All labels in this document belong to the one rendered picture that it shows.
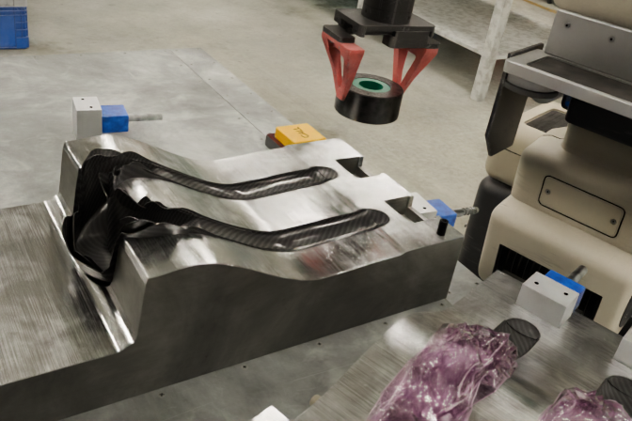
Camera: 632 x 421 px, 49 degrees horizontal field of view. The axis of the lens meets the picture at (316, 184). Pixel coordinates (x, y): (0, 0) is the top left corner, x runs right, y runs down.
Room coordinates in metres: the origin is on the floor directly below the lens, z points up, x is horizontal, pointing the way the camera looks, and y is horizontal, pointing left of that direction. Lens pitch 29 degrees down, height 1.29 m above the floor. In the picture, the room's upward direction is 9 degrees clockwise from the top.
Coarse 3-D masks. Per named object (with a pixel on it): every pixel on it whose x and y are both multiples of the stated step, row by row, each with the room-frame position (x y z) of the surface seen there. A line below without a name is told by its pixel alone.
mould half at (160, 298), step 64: (64, 192) 0.64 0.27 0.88; (128, 192) 0.57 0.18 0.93; (192, 192) 0.63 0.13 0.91; (320, 192) 0.72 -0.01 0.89; (384, 192) 0.74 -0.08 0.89; (0, 256) 0.54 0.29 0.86; (64, 256) 0.55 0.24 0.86; (128, 256) 0.48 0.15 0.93; (192, 256) 0.49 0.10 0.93; (256, 256) 0.55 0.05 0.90; (320, 256) 0.59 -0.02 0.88; (384, 256) 0.61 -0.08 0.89; (448, 256) 0.66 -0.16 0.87; (0, 320) 0.45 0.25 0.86; (64, 320) 0.46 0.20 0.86; (128, 320) 0.46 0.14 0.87; (192, 320) 0.48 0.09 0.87; (256, 320) 0.52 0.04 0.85; (320, 320) 0.56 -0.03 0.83; (0, 384) 0.38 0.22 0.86; (64, 384) 0.41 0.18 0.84; (128, 384) 0.44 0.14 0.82
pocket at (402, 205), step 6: (396, 198) 0.73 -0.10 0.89; (402, 198) 0.74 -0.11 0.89; (408, 198) 0.74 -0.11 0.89; (390, 204) 0.73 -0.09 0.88; (396, 204) 0.73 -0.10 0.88; (402, 204) 0.74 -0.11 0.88; (408, 204) 0.74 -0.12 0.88; (396, 210) 0.74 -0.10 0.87; (402, 210) 0.74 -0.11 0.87; (408, 210) 0.74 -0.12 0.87; (414, 210) 0.73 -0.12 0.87; (408, 216) 0.74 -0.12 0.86; (414, 216) 0.73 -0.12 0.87; (420, 216) 0.72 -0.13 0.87; (414, 222) 0.73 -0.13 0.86
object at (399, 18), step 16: (368, 0) 0.78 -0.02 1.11; (384, 0) 0.76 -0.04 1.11; (400, 0) 0.77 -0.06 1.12; (336, 16) 0.79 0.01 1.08; (352, 16) 0.77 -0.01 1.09; (368, 16) 0.77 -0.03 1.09; (384, 16) 0.76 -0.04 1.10; (400, 16) 0.77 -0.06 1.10; (416, 16) 0.82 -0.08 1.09; (368, 32) 0.75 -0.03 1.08; (384, 32) 0.76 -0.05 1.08; (432, 32) 0.79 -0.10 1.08
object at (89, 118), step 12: (72, 108) 0.94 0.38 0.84; (84, 108) 0.91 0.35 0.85; (96, 108) 0.92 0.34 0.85; (108, 108) 0.95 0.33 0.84; (120, 108) 0.96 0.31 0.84; (72, 120) 0.94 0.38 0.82; (84, 120) 0.91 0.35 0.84; (96, 120) 0.92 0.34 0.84; (108, 120) 0.93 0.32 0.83; (120, 120) 0.94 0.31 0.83; (132, 120) 0.96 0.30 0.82; (144, 120) 0.97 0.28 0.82; (84, 132) 0.91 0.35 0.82; (96, 132) 0.92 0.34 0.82; (108, 132) 0.93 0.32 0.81; (120, 132) 0.94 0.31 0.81
